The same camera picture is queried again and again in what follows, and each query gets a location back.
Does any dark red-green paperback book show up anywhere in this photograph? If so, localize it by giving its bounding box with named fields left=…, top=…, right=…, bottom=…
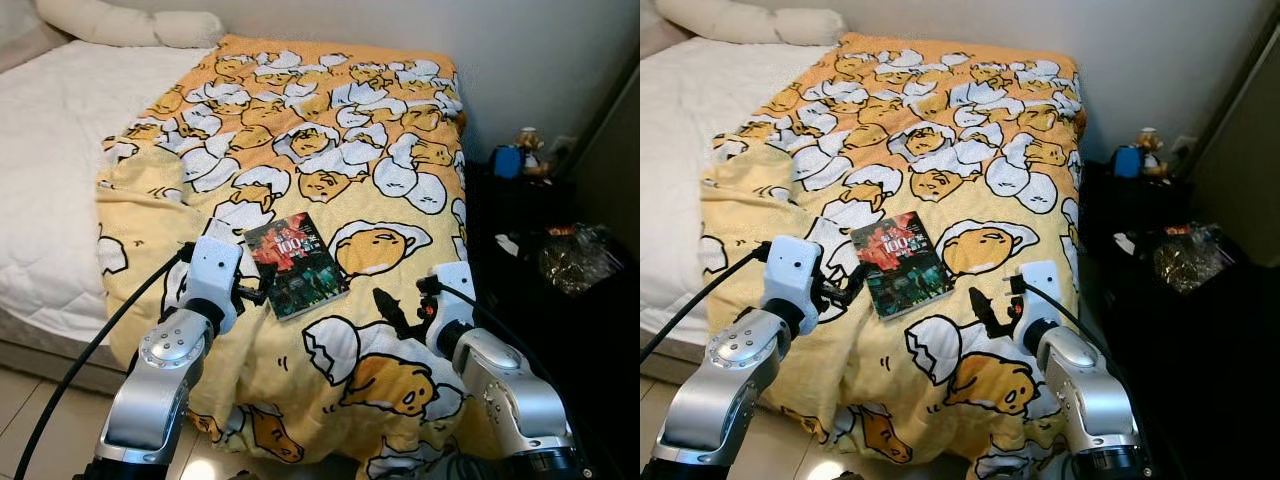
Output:
left=850, top=210, right=956, bottom=323
left=243, top=212, right=349, bottom=323

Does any yellow egg cartoon blanket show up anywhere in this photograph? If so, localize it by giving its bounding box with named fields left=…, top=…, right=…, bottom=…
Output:
left=95, top=35, right=501, bottom=480
left=700, top=33, right=1091, bottom=480

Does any black nightstand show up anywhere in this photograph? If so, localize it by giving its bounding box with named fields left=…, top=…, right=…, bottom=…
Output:
left=1078, top=160, right=1280, bottom=480
left=465, top=160, right=641, bottom=480

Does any crumpled clear plastic bag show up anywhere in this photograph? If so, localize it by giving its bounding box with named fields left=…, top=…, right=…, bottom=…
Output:
left=1152, top=225, right=1236, bottom=294
left=538, top=225, right=623, bottom=296

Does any white quilted mattress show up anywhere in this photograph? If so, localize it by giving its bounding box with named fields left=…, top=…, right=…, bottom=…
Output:
left=640, top=45, right=836, bottom=386
left=0, top=45, right=216, bottom=396

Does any small brown figurine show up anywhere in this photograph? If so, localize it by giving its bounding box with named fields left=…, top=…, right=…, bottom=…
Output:
left=515, top=127, right=551, bottom=176
left=1137, top=127, right=1171, bottom=179

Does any grey wardrobe panel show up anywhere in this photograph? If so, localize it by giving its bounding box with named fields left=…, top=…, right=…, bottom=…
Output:
left=1190, top=20, right=1280, bottom=266
left=572, top=60, right=641, bottom=261

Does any cream knotted bolster pillow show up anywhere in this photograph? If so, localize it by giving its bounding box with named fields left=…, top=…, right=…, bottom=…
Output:
left=35, top=0, right=226, bottom=49
left=655, top=0, right=849, bottom=49

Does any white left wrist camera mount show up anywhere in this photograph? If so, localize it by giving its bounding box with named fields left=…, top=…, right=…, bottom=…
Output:
left=765, top=235, right=826, bottom=326
left=183, top=235, right=244, bottom=331

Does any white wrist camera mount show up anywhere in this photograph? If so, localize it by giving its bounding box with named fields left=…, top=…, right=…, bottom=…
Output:
left=425, top=262, right=476, bottom=356
left=765, top=235, right=826, bottom=326
left=183, top=235, right=244, bottom=331
left=1012, top=260, right=1063, bottom=351

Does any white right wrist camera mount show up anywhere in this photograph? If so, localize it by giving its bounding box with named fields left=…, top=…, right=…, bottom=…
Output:
left=425, top=262, right=476, bottom=356
left=1012, top=260, right=1063, bottom=351

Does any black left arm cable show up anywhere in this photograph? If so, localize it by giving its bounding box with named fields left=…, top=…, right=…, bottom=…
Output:
left=640, top=243, right=773, bottom=366
left=12, top=245, right=196, bottom=480

